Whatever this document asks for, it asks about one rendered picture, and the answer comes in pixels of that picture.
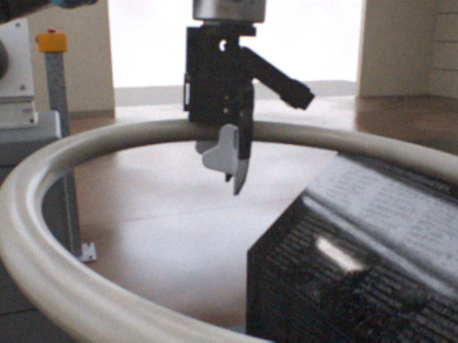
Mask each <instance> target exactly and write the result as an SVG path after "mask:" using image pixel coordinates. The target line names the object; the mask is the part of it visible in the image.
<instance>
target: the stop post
mask: <svg viewBox="0 0 458 343"><path fill-rule="evenodd" d="M38 42H39V52H44V57H45V65H46V73H47V81H48V88H49V104H50V111H57V112H58V113H59V115H60V131H61V139H63V138H67V137H69V136H71V135H72V131H71V122H70V114H69V106H68V96H67V87H66V79H65V70H64V52H68V48H67V38H66V33H55V31H49V33H38ZM65 179H66V188H67V195H68V205H69V212H70V221H71V229H72V237H73V253H74V257H75V258H76V259H77V260H79V261H80V262H81V263H86V262H91V261H96V255H95V246H94V243H88V244H83V245H82V237H81V228H80V219H79V210H78V201H77V192H76V183H75V175H74V169H72V170H70V171H69V172H67V173H66V174H65Z"/></svg>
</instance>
